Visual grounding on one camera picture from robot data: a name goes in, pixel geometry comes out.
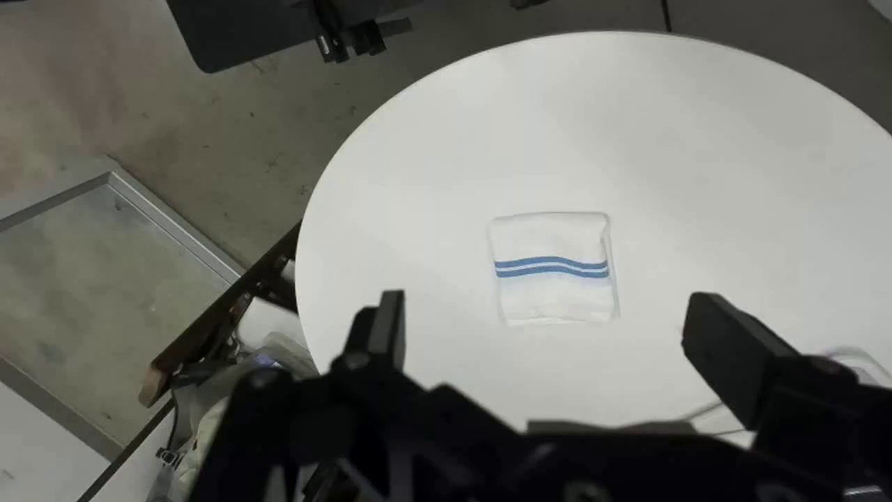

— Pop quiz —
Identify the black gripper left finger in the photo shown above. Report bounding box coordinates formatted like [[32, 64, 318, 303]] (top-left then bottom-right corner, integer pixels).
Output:
[[342, 287, 408, 377]]

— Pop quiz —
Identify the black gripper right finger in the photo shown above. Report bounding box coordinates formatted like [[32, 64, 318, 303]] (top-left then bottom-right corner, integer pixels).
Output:
[[680, 289, 843, 444]]

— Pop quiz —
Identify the white and blue tea towel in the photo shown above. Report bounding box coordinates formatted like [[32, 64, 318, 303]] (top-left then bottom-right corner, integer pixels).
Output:
[[486, 208, 617, 329]]

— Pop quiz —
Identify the dark wooden chair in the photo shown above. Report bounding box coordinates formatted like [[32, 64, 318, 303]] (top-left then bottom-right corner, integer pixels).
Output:
[[135, 220, 300, 410]]

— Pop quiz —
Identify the aluminium floor frame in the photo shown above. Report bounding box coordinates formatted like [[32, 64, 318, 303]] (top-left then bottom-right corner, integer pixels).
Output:
[[0, 165, 244, 463]]

